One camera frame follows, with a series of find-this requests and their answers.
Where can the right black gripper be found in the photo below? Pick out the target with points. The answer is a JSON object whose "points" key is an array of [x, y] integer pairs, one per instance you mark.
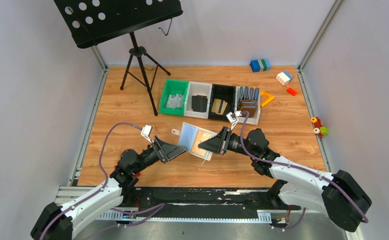
{"points": [[225, 141]]}

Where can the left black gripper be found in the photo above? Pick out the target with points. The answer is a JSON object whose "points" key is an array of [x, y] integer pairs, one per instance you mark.
{"points": [[160, 150]]}

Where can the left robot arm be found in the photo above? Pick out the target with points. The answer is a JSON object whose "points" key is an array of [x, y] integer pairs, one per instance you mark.
{"points": [[66, 221]]}

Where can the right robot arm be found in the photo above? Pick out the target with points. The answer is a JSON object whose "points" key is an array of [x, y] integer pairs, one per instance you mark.
{"points": [[336, 195]]}

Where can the gold cards in black bin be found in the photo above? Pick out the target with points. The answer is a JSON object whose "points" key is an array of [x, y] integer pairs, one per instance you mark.
{"points": [[219, 106]]}

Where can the black card in white bin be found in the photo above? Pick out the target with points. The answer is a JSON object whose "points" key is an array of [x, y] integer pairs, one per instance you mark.
{"points": [[199, 103]]}

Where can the silver cards in green bin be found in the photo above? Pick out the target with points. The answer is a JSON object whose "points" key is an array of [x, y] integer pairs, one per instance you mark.
{"points": [[175, 101]]}

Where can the brown leather wallets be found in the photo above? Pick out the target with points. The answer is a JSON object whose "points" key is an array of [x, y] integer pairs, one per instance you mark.
{"points": [[248, 105]]}

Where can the black plastic bin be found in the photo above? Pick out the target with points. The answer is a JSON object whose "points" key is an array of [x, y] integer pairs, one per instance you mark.
{"points": [[223, 92]]}

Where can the white bin with wallets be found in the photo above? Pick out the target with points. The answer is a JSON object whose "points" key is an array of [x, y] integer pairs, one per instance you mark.
{"points": [[256, 118]]}

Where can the white plastic bin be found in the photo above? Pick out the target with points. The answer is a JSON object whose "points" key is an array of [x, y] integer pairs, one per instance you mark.
{"points": [[197, 88]]}

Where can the green plastic bin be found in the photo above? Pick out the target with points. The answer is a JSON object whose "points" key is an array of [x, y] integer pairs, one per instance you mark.
{"points": [[173, 86]]}

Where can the yellow plastic angle piece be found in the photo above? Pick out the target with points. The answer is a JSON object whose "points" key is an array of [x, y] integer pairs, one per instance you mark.
{"points": [[265, 97]]}

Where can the blue green block stack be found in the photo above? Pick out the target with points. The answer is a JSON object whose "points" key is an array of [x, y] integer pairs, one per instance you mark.
{"points": [[260, 65]]}

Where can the red toy brick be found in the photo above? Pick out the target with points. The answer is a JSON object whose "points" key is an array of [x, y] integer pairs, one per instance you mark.
{"points": [[291, 91]]}

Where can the white blue toy block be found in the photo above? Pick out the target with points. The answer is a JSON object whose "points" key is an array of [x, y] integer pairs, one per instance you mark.
{"points": [[284, 78]]}

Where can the red green toy car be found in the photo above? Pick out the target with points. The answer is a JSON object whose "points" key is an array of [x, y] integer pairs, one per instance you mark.
{"points": [[319, 129]]}

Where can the black music stand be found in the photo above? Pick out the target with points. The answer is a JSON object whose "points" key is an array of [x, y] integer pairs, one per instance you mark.
{"points": [[92, 22]]}

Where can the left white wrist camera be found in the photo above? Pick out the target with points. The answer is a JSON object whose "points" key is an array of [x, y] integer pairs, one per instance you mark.
{"points": [[146, 132]]}

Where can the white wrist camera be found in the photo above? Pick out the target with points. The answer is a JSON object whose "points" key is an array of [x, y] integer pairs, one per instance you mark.
{"points": [[146, 132], [233, 118]]}

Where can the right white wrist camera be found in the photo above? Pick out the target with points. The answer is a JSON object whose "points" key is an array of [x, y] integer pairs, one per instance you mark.
{"points": [[233, 118]]}

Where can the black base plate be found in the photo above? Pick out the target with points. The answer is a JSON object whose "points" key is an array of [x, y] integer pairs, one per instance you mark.
{"points": [[206, 202]]}

